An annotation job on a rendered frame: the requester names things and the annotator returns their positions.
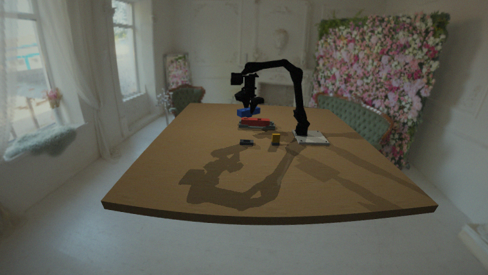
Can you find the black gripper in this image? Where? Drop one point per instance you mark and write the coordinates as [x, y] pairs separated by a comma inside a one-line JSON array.
[[254, 100]]

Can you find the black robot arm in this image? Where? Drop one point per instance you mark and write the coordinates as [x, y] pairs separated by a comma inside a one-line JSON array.
[[296, 76]]

